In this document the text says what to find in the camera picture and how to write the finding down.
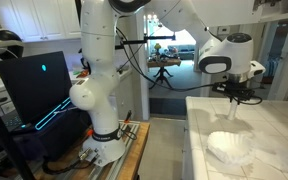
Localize black and white headset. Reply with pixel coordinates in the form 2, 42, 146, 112
0, 28, 25, 62

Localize red black cable plug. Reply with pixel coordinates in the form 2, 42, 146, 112
123, 109, 133, 125

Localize black laptop with teal light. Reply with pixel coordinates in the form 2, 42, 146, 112
0, 50, 77, 132

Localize black cable at base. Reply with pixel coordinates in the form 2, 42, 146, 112
41, 152, 100, 176

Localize grey sofa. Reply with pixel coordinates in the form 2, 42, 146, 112
167, 44, 196, 61

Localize orange item on counter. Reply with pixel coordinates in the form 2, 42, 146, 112
71, 68, 92, 79

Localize white coffee filter stack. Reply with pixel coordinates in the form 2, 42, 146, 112
206, 130, 256, 166

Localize black boom rod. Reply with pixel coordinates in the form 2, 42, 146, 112
114, 34, 177, 51

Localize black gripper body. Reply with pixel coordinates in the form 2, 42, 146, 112
227, 90, 249, 106

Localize hanging clothes in closet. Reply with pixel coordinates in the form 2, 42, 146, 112
263, 55, 282, 85

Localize chandelier lights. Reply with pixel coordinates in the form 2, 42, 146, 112
146, 13, 160, 23

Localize black hanging cable bundle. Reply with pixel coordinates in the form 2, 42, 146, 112
115, 26, 225, 93

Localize white upper kitchen cabinets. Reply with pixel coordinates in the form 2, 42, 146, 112
0, 0, 82, 43

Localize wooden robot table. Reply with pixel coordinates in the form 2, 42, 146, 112
33, 121, 151, 180

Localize green plant on table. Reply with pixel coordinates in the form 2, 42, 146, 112
153, 42, 162, 54

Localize black tripod leg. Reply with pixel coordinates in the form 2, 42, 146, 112
0, 89, 36, 180

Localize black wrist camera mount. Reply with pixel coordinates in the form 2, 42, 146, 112
211, 81, 264, 106

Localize dark wooden pedestal table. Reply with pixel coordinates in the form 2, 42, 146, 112
146, 58, 182, 91

